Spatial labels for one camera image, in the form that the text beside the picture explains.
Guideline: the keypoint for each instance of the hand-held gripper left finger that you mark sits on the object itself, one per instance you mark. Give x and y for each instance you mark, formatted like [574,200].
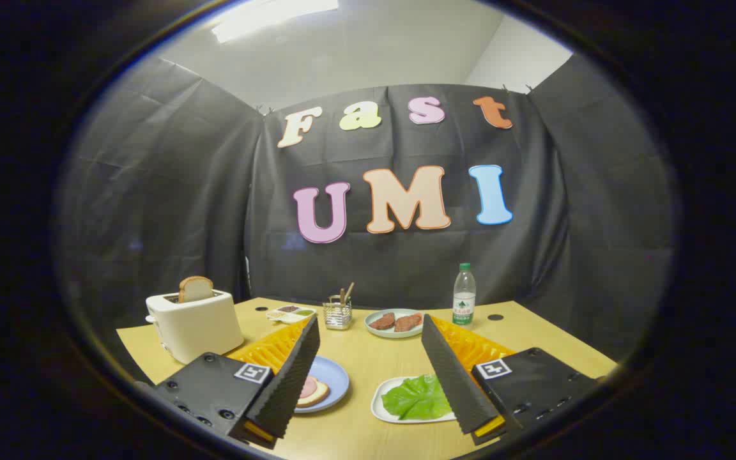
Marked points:
[291,383]

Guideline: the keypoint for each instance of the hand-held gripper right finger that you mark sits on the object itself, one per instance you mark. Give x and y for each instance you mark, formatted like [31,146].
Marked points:
[454,383]

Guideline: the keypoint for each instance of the green lettuce leaf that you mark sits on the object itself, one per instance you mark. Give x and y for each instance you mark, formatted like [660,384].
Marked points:
[416,399]

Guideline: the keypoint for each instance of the pink ham slice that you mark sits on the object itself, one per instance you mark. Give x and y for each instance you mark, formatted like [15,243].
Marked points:
[308,387]

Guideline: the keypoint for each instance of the bread slice under ham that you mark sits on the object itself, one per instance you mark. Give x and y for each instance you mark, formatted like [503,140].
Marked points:
[321,391]

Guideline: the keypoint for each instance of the blue plate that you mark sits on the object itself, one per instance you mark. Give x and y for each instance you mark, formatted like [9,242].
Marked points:
[334,377]

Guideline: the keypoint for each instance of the white divided condiment dish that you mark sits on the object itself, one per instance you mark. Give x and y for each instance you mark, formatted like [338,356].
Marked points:
[291,314]

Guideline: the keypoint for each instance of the pale green plate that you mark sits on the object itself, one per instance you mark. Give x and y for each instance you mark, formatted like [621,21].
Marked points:
[400,334]

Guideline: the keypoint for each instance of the brown meat patty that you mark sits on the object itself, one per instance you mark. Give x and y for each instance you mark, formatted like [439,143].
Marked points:
[382,321]
[407,322]

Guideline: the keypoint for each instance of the white rounded square plate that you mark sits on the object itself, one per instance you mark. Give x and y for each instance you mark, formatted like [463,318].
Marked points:
[376,402]

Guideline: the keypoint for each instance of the metal mesh utensil holder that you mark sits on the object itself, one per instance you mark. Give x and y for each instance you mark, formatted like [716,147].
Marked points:
[337,317]

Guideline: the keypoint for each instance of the clear plastic water bottle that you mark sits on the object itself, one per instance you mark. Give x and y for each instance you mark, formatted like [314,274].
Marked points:
[464,300]

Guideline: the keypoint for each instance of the brown wooden stick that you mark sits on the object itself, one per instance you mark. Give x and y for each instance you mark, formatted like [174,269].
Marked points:
[349,291]

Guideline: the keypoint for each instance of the white toaster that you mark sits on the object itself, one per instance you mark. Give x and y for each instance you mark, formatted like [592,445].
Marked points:
[195,326]

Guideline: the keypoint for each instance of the toasted bread slice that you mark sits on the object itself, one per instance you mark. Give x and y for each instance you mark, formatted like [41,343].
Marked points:
[195,289]

